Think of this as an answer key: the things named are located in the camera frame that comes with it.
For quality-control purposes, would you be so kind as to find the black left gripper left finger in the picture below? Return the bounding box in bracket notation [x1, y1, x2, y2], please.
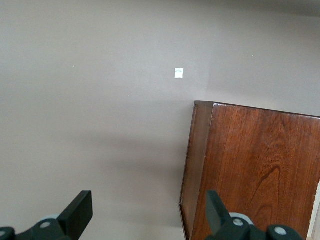
[0, 190, 94, 240]

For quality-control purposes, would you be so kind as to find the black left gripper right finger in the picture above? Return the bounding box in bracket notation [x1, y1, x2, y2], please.
[206, 190, 305, 240]

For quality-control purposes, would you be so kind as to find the dark brown wooden cabinet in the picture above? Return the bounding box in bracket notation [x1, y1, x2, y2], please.
[179, 100, 320, 240]

